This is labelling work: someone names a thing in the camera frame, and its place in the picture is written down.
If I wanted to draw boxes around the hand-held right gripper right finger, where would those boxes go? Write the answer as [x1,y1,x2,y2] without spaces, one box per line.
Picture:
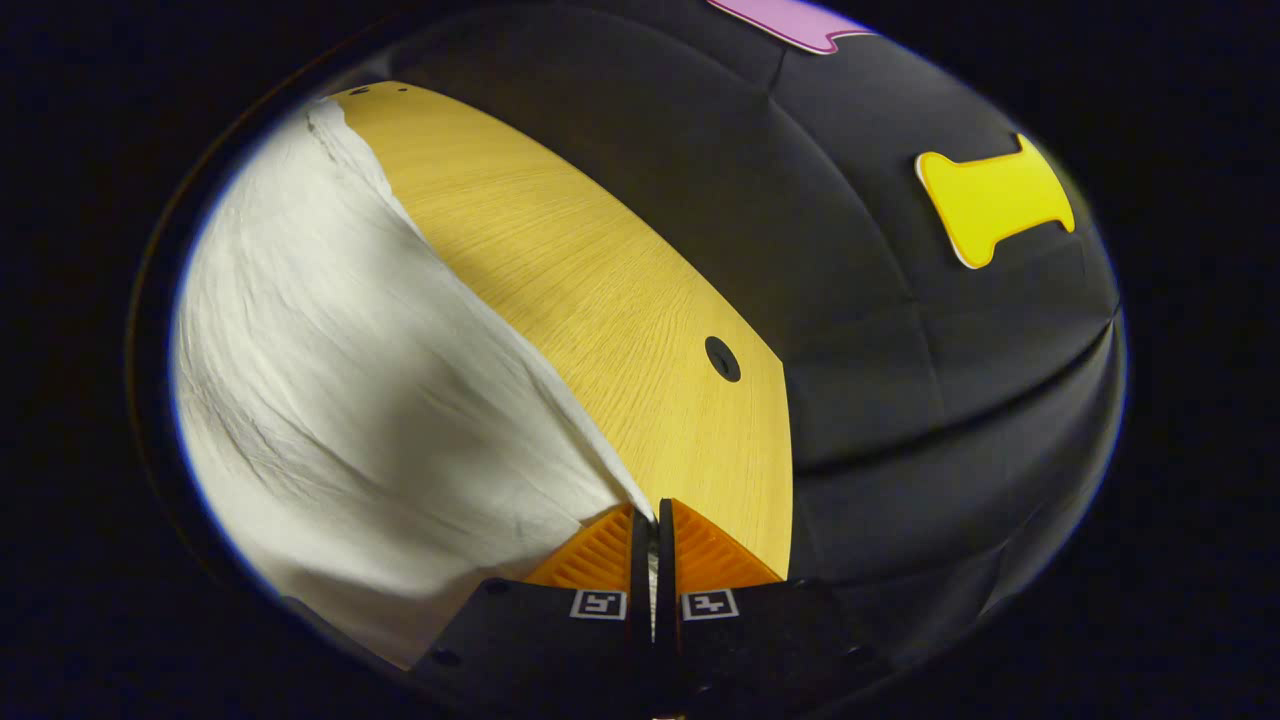
[655,498,893,717]

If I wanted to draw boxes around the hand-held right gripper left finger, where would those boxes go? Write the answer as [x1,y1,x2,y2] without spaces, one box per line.
[410,502,654,717]

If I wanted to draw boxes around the white jeans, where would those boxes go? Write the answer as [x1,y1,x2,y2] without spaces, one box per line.
[172,97,657,669]

